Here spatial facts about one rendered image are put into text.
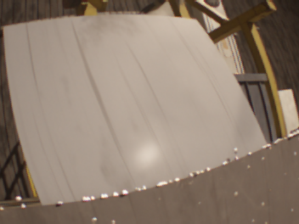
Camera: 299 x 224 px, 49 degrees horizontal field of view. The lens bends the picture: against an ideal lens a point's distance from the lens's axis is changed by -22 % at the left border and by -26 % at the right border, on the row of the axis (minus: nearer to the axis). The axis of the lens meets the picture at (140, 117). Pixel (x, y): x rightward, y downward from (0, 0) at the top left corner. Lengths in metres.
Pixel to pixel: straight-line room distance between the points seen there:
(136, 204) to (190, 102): 0.28
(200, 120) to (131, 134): 0.16
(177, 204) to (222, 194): 0.12
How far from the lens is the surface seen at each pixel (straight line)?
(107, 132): 0.70
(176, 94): 0.82
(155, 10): 2.42
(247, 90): 1.04
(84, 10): 1.01
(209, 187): 0.74
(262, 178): 0.88
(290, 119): 3.06
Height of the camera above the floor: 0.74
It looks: 8 degrees up
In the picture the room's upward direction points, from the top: 14 degrees counter-clockwise
